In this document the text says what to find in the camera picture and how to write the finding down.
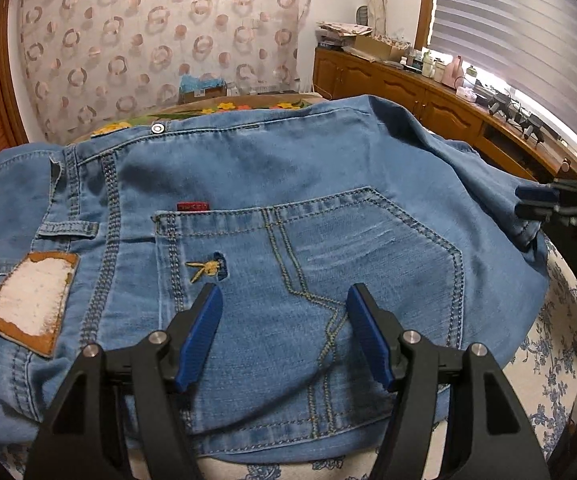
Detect stack of papers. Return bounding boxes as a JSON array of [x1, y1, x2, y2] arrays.
[[316, 20, 374, 51]]

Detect colourful flower blanket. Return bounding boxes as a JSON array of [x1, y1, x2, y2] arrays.
[[91, 91, 322, 139]]

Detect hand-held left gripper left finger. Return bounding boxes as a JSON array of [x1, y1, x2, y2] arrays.
[[22, 282, 225, 480]]

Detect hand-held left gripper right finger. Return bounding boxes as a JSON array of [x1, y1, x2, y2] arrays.
[[346, 282, 552, 480]]

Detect blue denim pants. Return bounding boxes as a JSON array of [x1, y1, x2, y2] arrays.
[[0, 94, 550, 466]]

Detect ring patterned sheer curtain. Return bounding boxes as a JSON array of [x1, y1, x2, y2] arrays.
[[11, 0, 315, 145]]

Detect long wooden cabinet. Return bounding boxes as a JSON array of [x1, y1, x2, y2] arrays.
[[313, 47, 577, 185]]

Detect cardboard box with blue cloth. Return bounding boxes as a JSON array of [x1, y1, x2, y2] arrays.
[[178, 75, 229, 104]]

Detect open cardboard box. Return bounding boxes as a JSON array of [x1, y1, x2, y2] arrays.
[[343, 35, 412, 64]]

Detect blue floral bedsheet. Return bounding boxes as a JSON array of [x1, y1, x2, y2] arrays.
[[0, 232, 577, 480]]

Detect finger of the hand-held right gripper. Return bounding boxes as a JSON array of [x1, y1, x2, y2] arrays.
[[515, 203, 577, 228], [516, 179, 577, 206]]

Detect pink bottle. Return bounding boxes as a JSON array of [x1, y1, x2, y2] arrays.
[[441, 56, 468, 89]]

